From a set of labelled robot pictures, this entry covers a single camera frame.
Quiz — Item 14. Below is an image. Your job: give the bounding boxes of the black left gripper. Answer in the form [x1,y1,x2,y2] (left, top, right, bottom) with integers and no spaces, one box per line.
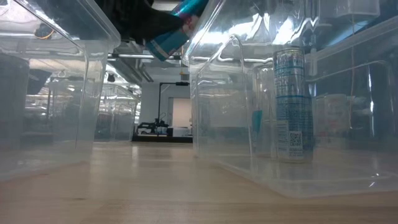
[95,0,187,44]

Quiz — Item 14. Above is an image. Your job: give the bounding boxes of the teal Red Bull can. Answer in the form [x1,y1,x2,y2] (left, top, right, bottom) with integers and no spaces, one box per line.
[145,0,210,62]

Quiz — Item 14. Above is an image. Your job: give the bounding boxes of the blue silver Red Bull can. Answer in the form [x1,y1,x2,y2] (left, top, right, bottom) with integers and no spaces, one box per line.
[251,67,274,156]
[272,47,314,163]

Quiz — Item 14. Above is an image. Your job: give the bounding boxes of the long ceiling strip light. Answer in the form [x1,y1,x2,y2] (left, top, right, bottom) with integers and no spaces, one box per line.
[107,53,183,62]

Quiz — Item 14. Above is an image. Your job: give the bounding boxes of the white box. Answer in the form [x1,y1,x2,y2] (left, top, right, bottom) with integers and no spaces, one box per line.
[170,126,191,138]

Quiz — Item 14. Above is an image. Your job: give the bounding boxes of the black background table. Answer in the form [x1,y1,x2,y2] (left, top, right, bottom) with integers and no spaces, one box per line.
[132,134,193,144]

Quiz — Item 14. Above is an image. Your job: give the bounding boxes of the black portal frame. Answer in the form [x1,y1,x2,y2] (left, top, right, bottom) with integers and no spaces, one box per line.
[158,82,191,128]

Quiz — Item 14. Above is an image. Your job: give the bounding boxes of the yellow cable coil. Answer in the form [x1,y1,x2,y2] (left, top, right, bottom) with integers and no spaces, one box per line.
[34,24,56,40]

